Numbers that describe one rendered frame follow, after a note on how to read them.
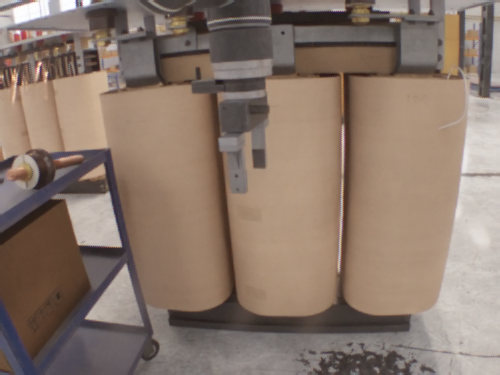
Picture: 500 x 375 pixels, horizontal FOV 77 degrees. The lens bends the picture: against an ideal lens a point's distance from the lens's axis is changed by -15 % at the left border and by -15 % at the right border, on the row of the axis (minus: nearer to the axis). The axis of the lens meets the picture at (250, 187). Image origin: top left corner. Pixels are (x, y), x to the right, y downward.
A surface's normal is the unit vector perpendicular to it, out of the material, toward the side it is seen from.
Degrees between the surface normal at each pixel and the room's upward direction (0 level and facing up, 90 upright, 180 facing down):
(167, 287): 90
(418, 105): 90
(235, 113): 90
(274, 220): 90
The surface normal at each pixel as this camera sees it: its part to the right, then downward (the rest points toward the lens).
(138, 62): -0.14, 0.36
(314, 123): 0.20, 0.33
